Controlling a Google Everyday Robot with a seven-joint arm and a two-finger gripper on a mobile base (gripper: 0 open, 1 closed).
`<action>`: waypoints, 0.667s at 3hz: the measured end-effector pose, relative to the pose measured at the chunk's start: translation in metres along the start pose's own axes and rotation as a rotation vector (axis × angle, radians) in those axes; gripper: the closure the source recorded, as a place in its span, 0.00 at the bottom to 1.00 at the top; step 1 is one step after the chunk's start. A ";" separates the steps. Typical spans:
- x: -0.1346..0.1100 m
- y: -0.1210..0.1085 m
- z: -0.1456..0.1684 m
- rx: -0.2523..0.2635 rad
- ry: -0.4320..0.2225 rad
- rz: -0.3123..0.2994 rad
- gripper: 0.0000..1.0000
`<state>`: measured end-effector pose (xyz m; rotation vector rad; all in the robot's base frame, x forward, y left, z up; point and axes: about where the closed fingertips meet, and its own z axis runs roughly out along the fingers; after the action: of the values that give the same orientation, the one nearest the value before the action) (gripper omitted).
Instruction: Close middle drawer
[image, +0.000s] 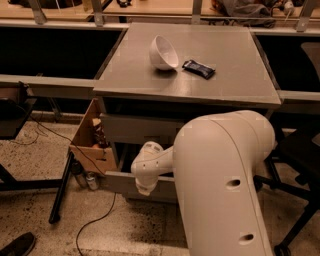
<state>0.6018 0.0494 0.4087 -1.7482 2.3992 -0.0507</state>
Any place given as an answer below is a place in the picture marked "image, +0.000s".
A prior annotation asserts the cardboard box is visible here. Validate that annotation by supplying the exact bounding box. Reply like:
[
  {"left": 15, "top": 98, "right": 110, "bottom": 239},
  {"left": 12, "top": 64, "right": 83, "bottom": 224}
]
[{"left": 69, "top": 99, "right": 117, "bottom": 175}]

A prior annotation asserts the black office chair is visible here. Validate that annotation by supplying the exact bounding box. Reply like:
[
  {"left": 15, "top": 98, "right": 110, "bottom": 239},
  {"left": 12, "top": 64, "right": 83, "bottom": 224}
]
[{"left": 254, "top": 36, "right": 320, "bottom": 256}]

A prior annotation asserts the white bowl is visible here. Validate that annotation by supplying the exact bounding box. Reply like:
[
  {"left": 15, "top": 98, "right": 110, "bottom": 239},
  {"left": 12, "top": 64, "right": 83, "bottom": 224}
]
[{"left": 149, "top": 35, "right": 179, "bottom": 71}]

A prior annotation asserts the brown item in box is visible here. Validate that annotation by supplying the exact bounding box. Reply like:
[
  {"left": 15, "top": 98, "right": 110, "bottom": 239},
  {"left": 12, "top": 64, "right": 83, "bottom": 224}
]
[{"left": 92, "top": 118, "right": 109, "bottom": 148}]

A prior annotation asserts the grey top drawer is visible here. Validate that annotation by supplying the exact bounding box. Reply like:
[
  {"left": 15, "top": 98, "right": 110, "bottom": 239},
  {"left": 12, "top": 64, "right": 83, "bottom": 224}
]
[{"left": 100, "top": 114, "right": 184, "bottom": 144}]

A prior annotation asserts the silver can on floor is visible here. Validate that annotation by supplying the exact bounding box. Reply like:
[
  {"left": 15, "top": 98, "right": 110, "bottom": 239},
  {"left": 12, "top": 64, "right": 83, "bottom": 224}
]
[{"left": 86, "top": 172, "right": 99, "bottom": 190}]

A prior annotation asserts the grey cloth on shelf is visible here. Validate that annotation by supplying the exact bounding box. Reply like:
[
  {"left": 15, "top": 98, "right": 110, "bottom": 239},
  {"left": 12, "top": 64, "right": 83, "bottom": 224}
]
[{"left": 211, "top": 0, "right": 282, "bottom": 28}]

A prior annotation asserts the dark bottle on floor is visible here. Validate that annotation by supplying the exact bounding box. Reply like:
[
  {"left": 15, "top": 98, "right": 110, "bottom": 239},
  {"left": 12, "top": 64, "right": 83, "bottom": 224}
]
[{"left": 71, "top": 162, "right": 87, "bottom": 188}]

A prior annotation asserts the dark blue snack packet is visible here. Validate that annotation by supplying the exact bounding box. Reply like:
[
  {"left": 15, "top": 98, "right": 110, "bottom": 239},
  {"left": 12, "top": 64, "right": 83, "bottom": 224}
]
[{"left": 182, "top": 60, "right": 215, "bottom": 80}]

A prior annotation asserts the black desk frame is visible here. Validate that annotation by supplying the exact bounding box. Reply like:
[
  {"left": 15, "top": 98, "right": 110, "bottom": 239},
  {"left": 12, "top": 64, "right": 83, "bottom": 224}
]
[{"left": 0, "top": 81, "right": 76, "bottom": 225}]

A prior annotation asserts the grey drawer cabinet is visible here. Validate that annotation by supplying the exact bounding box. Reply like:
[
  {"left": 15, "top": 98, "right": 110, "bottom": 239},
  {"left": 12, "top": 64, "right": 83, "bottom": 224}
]
[{"left": 93, "top": 22, "right": 282, "bottom": 174}]

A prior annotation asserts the dark shoe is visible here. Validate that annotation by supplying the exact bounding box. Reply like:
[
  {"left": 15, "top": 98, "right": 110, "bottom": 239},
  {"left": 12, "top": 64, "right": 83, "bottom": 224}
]
[{"left": 0, "top": 232, "right": 36, "bottom": 256}]

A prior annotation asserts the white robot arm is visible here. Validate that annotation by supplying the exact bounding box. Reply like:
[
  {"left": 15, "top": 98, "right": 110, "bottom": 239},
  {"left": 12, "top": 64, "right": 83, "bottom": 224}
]
[{"left": 131, "top": 110, "right": 275, "bottom": 256}]

